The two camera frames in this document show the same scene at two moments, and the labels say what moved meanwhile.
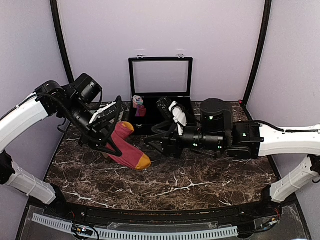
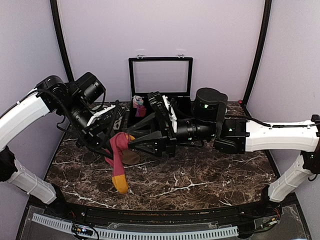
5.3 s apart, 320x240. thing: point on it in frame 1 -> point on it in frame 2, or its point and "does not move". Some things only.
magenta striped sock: [131, 157] -> [119, 142]
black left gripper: [98, 133] does not move
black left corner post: [58, 27] does not move
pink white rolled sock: [137, 100] does not move
